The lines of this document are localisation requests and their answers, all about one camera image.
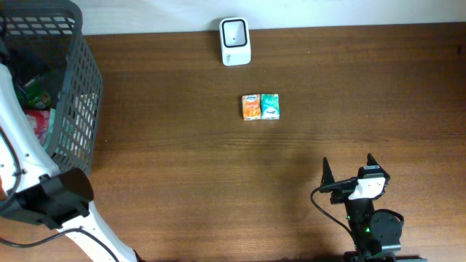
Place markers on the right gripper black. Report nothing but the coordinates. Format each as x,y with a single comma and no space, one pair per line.
339,196

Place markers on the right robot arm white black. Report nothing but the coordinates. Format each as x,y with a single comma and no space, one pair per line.
375,233

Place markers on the red purple snack package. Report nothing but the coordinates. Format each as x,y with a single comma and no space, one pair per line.
42,123

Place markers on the green lid glass jar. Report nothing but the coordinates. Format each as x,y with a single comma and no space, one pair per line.
33,96

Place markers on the teal tissue pack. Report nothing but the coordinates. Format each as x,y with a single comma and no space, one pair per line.
270,106

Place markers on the grey plastic mesh basket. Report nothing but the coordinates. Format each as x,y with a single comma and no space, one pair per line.
46,46

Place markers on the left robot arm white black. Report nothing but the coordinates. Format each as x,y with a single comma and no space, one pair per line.
39,193

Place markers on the orange tissue pack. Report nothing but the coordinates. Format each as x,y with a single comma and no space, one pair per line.
251,107

